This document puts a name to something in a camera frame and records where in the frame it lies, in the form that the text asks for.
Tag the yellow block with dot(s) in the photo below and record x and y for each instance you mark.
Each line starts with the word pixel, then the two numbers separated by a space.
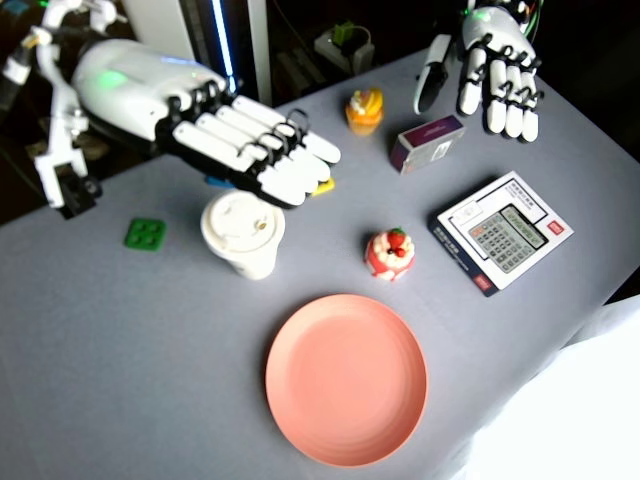
pixel 326 187

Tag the white calculator box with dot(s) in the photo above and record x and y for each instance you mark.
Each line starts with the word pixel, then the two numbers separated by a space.
pixel 505 235

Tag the white power strip with plug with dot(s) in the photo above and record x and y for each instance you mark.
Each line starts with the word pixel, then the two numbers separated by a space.
pixel 360 55

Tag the white pillar with blue light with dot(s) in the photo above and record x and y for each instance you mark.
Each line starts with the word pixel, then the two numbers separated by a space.
pixel 160 20

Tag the strawberry cake toy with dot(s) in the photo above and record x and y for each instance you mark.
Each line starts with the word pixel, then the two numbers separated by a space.
pixel 390 255

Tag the grey tablecloth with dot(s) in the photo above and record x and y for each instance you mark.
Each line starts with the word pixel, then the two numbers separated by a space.
pixel 150 350

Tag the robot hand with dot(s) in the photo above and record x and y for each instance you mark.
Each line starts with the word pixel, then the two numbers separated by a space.
pixel 495 40
pixel 130 90

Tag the orange cupcake toy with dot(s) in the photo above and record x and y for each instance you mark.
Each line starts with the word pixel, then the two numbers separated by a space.
pixel 365 112

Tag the purple small box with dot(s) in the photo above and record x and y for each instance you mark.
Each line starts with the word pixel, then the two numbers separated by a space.
pixel 430 142

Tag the pink round plate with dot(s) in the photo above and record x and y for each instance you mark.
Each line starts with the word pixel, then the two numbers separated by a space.
pixel 345 380

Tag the green studded block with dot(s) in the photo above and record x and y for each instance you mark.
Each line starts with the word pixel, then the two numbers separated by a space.
pixel 145 234

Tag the white paper cup with lid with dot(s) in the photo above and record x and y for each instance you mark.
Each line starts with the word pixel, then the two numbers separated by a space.
pixel 242 250

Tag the blue block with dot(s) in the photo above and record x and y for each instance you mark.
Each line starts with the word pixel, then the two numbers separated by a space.
pixel 217 181

